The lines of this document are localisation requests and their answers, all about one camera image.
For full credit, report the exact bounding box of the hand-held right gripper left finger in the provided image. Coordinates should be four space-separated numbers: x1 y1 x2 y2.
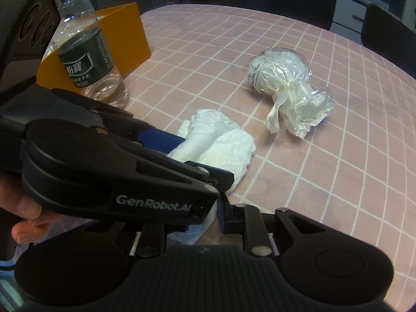
81 222 192 259

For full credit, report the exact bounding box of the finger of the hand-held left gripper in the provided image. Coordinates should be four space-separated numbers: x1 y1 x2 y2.
129 142 235 199
53 88 187 155

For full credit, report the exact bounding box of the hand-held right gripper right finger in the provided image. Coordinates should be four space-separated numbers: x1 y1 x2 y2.
217 195 326 258

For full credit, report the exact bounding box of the white towel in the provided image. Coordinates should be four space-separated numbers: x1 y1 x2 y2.
167 108 257 246

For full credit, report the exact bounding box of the orange cardboard box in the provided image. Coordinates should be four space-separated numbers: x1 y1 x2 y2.
36 3 152 89

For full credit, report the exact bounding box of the person's left hand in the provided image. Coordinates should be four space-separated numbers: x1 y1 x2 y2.
0 169 61 244

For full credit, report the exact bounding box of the clear plastic water bottle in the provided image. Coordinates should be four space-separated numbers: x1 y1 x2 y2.
39 0 130 108

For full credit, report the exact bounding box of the pink checked tablecloth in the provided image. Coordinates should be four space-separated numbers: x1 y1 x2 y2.
63 4 416 312

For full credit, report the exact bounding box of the white wrapped ribbon bundle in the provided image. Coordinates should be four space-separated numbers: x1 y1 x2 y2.
248 48 336 139

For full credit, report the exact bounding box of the white cabinet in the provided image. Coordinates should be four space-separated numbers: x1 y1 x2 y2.
320 0 411 37

